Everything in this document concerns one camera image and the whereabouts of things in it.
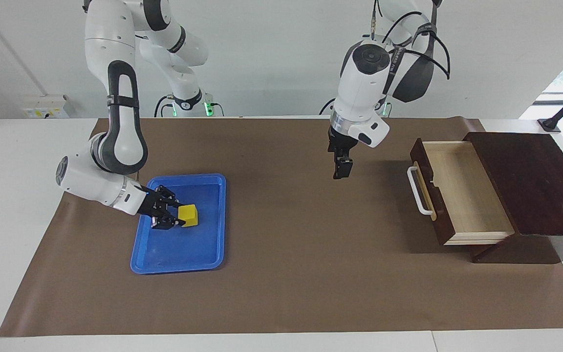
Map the yellow cube block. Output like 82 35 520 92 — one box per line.
178 204 199 228

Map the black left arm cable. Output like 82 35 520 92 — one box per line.
373 0 451 80

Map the white wall power outlet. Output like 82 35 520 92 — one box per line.
22 95 69 119

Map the brown table mat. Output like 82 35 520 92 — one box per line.
0 117 563 338

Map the black right base cable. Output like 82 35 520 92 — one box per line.
153 95 173 118

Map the blue plastic tray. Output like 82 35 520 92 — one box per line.
130 174 227 274

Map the wooden drawer with white handle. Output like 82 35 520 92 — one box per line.
407 138 516 246

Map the dark wooden drawer cabinet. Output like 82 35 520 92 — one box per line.
462 131 563 264

